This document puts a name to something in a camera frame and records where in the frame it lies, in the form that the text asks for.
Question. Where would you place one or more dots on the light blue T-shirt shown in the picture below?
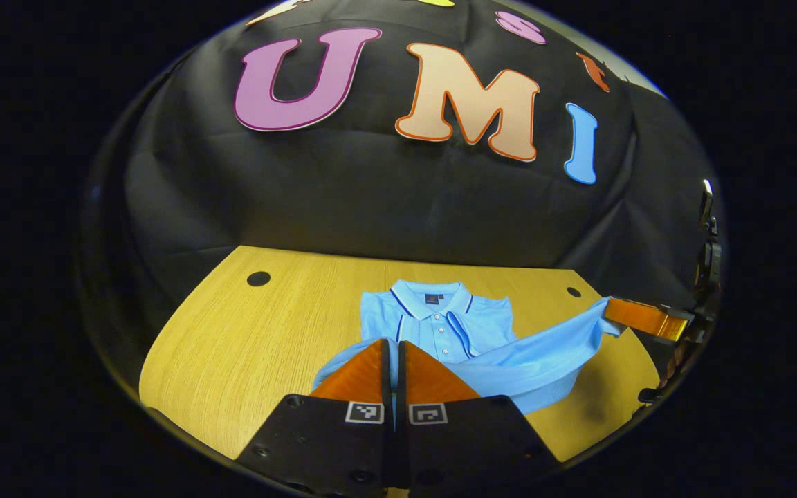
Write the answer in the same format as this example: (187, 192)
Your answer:
(488, 325)

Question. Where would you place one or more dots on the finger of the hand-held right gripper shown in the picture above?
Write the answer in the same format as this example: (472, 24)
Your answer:
(647, 319)

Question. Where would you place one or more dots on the black backdrop cloth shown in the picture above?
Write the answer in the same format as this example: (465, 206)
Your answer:
(385, 200)

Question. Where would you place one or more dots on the black round table grommet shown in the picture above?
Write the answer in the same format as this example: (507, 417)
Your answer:
(573, 292)
(258, 279)

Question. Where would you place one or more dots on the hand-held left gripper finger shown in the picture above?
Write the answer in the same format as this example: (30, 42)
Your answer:
(388, 387)
(401, 387)

